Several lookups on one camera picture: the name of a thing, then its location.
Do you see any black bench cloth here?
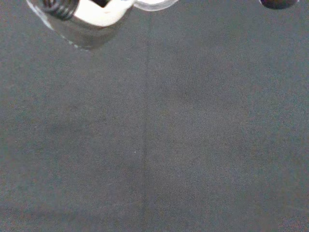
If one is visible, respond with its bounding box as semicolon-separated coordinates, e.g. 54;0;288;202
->
0;0;309;232

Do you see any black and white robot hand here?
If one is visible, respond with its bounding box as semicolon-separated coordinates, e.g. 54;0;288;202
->
42;0;300;28

